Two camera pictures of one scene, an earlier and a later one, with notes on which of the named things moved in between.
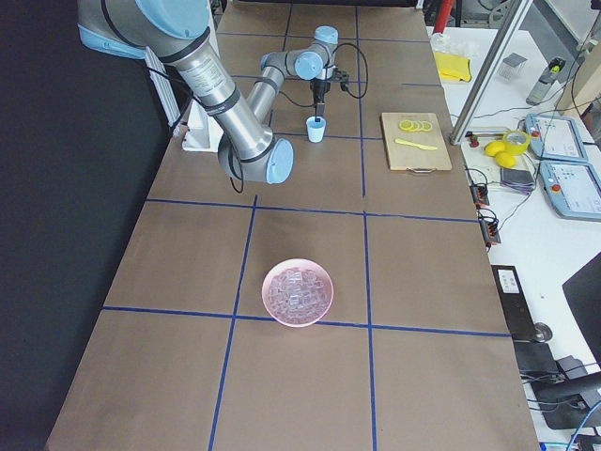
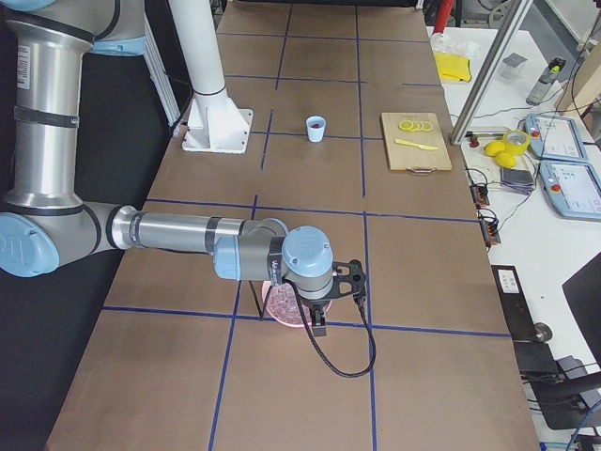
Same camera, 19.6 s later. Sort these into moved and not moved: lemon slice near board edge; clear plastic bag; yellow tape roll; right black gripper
Moved: right black gripper
Not moved: clear plastic bag; lemon slice near board edge; yellow tape roll
